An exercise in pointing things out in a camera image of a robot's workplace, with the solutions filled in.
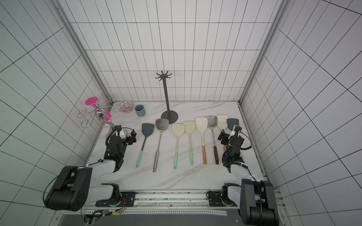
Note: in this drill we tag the cream spatula mint handle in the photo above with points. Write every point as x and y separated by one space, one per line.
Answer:
190 127

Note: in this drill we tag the cream utensil dark wood handle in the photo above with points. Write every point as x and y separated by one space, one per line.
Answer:
212 123

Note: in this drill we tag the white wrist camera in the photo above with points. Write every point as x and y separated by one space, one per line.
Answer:
236 131
121 132

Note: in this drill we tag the pink plastic wine glass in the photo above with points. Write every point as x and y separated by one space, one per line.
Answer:
101 113

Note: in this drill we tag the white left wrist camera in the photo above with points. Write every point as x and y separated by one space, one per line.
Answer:
121 132

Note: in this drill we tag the grey utensil rack stand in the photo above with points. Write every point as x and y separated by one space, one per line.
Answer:
171 115

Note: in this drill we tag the grey metal utensil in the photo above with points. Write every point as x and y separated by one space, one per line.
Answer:
161 125

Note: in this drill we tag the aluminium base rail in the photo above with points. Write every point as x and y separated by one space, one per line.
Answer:
167 202

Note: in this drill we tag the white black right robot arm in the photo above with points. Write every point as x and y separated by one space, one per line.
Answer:
254 198

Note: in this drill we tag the cream spoon mint handle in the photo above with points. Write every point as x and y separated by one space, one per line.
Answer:
178 130

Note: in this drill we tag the teal ceramic cup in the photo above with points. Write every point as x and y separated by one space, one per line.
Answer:
140 110

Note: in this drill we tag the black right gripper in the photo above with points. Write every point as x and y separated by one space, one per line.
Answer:
226 137

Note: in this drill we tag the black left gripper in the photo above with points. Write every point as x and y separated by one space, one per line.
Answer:
129 137

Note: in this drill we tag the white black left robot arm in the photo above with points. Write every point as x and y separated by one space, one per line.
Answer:
72 188

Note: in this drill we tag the grey spatula mint handle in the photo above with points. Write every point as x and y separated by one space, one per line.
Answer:
231 122

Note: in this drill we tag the grey utensil mint handle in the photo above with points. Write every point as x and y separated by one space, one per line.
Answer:
147 130

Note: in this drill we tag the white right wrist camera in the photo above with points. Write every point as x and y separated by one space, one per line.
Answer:
236 131

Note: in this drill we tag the chrome wine glass holder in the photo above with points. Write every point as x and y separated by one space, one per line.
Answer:
86 123

